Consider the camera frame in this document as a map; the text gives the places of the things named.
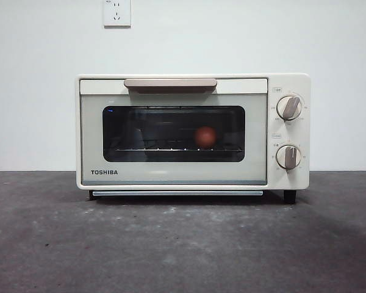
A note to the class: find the silver crumb tray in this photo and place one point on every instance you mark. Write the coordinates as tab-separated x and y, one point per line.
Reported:
177	193

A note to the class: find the small cream timer knob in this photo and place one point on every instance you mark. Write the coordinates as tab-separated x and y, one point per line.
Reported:
289	156

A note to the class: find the large cream temperature knob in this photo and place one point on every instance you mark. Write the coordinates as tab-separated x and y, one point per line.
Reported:
289	107

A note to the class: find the cream Toshiba toaster oven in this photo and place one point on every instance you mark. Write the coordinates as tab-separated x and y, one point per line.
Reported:
292	180

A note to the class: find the white wall socket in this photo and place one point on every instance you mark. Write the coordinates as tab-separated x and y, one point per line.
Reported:
117	15

